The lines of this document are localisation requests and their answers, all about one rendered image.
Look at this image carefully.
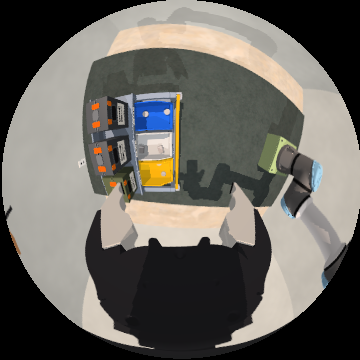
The grey metal shelf rack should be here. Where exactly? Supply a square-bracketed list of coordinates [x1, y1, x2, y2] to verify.
[91, 92, 182, 195]

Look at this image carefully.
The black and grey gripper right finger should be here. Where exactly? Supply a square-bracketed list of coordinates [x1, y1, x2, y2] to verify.
[219, 182, 272, 295]

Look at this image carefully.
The yellow open bin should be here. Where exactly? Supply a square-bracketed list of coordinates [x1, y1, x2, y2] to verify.
[139, 158, 173, 186]

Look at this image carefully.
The dark grey tool case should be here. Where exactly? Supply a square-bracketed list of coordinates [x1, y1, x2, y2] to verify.
[86, 96, 129, 134]
[88, 135, 132, 176]

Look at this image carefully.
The olive green storage case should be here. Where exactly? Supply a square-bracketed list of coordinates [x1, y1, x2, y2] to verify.
[102, 166, 137, 203]

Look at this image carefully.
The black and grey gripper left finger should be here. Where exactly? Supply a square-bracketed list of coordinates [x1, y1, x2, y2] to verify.
[85, 182, 138, 301]

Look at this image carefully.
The blue bin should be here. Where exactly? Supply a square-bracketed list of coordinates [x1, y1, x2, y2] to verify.
[134, 101, 173, 131]

